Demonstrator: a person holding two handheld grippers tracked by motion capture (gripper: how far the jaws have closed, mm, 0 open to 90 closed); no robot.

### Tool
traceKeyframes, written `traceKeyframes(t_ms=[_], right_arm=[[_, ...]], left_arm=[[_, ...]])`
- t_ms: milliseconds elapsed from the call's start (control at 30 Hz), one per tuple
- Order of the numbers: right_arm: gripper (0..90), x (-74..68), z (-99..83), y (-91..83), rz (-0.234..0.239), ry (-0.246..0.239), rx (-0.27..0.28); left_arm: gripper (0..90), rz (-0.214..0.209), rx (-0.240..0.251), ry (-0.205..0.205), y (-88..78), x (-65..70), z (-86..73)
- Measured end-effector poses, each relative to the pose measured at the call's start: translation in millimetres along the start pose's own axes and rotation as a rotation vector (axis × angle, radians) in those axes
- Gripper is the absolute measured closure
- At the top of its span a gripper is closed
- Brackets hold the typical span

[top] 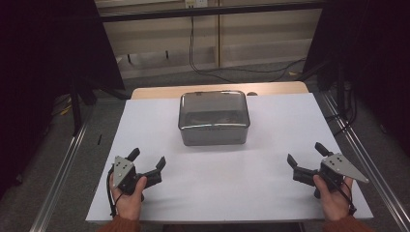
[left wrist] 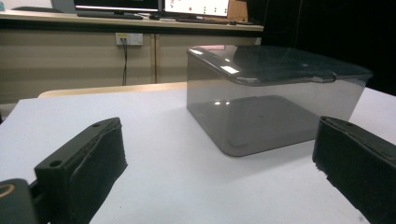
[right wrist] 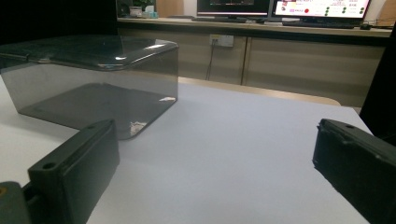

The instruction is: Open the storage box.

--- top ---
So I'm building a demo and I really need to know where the person's left hand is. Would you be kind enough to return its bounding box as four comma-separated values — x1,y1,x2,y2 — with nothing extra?
108,174,148,222

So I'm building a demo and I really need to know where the white wall outlet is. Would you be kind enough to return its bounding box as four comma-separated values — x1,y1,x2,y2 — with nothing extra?
185,0,209,10

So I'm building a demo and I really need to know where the thin black floor cable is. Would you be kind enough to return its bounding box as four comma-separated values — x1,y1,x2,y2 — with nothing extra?
221,57,308,83

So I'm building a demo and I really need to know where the clear grey storage box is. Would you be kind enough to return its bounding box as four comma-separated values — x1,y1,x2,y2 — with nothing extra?
177,90,251,147

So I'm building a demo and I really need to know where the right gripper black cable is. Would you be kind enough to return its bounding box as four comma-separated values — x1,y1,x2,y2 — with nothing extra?
317,172,358,217

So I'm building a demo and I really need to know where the metal floor rail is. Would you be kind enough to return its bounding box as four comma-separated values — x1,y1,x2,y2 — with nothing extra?
320,91,410,232
29,105,95,232

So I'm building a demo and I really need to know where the person's right hand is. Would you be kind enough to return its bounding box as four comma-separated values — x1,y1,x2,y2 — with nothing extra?
312,174,355,222

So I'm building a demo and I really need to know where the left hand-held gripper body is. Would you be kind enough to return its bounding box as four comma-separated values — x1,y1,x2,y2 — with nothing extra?
108,155,145,196

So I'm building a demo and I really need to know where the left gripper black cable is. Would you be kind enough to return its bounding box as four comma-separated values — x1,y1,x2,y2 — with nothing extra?
105,166,126,218

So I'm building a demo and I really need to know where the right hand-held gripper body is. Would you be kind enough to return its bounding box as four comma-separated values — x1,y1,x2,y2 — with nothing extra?
316,153,370,195

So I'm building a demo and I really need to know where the black curtain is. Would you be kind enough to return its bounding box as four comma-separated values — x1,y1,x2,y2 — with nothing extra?
0,0,127,198
303,0,410,157

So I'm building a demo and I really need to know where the bundle of black cables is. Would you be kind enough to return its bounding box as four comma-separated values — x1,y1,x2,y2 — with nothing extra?
325,81,360,137

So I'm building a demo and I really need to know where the clear grey box lid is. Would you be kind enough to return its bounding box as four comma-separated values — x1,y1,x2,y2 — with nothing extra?
177,90,251,131

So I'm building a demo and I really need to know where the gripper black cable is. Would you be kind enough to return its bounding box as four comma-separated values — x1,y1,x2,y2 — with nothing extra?
105,166,126,218
317,172,358,217

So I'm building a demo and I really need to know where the black metal stand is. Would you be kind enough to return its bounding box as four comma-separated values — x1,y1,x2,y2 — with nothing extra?
69,72,99,137
335,61,347,114

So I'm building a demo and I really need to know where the black horizontal bar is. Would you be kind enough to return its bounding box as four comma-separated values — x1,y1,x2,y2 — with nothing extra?
99,1,325,23

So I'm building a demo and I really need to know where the hanging black cable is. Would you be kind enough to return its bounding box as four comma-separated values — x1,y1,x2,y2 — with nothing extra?
188,15,236,84

